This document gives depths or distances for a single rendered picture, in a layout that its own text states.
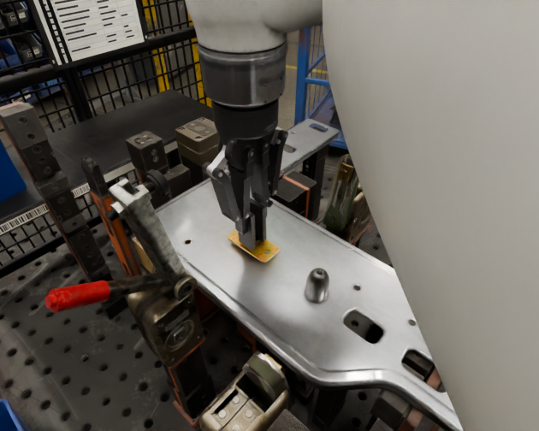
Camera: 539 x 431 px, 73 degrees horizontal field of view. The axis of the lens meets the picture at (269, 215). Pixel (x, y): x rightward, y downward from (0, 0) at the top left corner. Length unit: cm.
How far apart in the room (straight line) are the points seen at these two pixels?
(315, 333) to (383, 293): 12
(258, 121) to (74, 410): 65
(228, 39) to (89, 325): 73
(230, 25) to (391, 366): 41
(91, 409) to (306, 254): 51
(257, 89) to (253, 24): 6
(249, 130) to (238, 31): 10
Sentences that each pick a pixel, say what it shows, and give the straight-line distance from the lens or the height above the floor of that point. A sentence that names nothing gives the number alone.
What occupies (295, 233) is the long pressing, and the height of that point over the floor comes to 100.
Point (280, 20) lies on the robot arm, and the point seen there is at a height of 134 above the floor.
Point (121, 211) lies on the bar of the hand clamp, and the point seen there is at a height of 120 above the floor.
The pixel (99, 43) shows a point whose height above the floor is 118.
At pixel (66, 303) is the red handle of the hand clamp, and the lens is 39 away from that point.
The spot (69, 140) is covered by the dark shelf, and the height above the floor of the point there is 103.
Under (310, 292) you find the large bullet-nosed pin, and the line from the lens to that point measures 51.
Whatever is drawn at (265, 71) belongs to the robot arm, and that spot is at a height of 130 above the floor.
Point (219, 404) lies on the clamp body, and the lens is 38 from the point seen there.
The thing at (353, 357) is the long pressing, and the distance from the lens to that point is 49.
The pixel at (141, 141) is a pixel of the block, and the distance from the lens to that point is 72.
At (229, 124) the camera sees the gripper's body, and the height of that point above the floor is 124.
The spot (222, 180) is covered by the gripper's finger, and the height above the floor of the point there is 117.
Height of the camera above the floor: 143
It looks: 43 degrees down
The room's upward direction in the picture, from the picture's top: straight up
